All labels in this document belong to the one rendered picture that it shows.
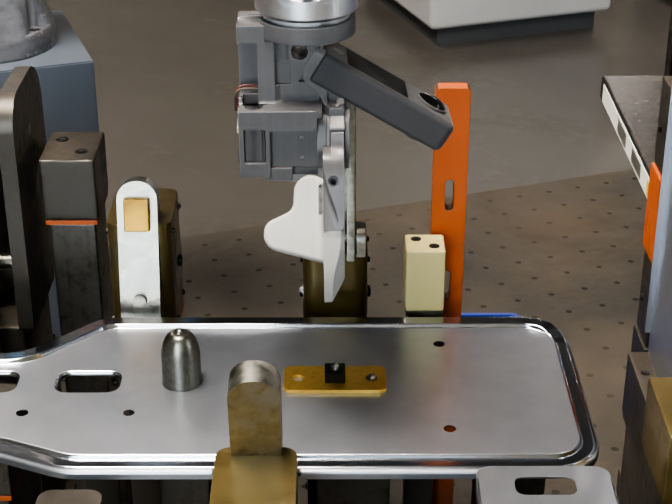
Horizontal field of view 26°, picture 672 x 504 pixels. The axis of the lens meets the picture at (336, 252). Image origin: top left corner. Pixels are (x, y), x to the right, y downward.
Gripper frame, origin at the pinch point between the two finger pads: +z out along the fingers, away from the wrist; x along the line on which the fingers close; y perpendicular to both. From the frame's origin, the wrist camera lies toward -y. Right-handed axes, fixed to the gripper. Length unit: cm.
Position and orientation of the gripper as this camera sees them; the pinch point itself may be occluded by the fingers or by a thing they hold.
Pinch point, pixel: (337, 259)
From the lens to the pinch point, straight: 114.5
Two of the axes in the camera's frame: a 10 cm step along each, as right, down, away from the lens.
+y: -10.0, 0.1, 0.0
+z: 0.1, 8.9, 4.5
